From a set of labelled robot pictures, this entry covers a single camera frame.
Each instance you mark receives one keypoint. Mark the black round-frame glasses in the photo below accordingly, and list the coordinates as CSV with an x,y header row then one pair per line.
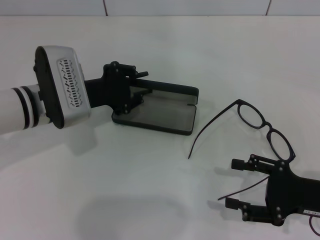
x,y
268,125

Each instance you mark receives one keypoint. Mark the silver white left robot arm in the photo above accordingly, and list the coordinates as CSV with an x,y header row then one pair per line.
x,y
10,110

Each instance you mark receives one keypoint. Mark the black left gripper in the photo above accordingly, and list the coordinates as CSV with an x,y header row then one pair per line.
x,y
112,87

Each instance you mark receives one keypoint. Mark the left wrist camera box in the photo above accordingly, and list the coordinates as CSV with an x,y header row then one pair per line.
x,y
72,82

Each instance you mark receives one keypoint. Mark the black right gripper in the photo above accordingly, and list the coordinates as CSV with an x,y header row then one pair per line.
x,y
290,192

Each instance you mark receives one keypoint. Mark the black glasses case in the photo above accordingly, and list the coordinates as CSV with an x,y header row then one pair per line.
x,y
155,117

